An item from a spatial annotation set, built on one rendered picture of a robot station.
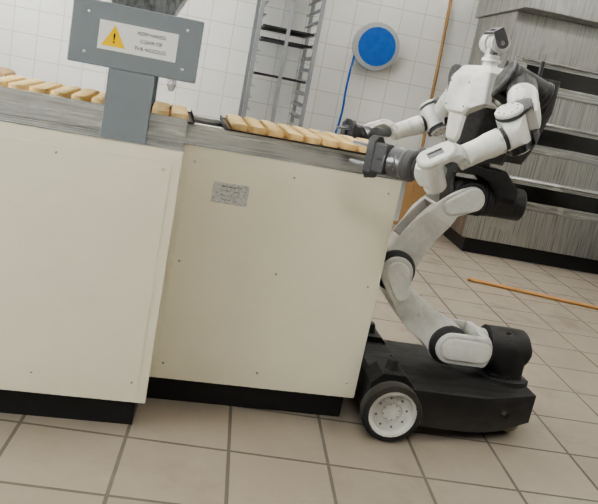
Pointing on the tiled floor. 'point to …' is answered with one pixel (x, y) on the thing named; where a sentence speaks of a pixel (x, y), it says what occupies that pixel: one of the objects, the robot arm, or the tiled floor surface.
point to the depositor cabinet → (62, 266)
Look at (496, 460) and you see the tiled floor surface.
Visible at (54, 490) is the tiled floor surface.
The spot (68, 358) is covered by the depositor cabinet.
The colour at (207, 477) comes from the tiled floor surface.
